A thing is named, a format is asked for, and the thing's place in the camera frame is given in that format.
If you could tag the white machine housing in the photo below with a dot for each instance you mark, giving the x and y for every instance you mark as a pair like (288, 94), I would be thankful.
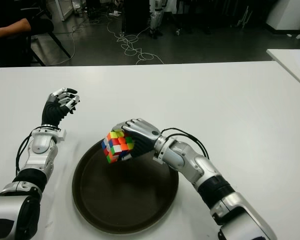
(287, 12)

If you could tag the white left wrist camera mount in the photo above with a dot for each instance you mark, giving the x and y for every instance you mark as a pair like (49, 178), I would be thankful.
(61, 135)

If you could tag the round dark brown plate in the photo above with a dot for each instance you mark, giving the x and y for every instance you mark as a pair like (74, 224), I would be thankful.
(120, 200)

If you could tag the white power strip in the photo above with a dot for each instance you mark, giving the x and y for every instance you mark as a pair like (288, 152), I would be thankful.
(115, 13)

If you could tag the white cabinet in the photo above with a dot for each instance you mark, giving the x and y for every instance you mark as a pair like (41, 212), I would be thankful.
(62, 10)

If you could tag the person's bare forearm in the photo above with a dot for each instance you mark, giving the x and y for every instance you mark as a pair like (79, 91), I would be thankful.
(15, 27)

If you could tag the seated person black shirt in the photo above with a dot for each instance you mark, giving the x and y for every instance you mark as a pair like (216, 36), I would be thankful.
(2, 52)

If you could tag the white side table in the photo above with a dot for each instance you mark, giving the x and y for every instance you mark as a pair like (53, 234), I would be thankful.
(292, 65)

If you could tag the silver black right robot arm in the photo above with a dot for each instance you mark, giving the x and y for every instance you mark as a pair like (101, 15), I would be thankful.
(205, 170)

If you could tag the folded metal stand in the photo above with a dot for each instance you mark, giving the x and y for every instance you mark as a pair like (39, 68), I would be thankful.
(243, 17)

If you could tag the black cabinet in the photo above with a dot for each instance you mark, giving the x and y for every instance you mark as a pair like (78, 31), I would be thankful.
(136, 15)

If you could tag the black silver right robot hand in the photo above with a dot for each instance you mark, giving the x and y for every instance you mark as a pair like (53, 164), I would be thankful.
(145, 135)

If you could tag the multicoloured Rubik's cube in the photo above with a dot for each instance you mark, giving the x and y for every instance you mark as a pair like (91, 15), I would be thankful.
(116, 146)

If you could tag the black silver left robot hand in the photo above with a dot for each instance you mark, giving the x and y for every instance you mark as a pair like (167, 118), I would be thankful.
(51, 112)

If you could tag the black chair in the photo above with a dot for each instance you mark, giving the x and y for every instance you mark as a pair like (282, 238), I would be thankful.
(43, 25)

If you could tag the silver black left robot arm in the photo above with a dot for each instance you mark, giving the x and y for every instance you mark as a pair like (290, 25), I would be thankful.
(40, 146)

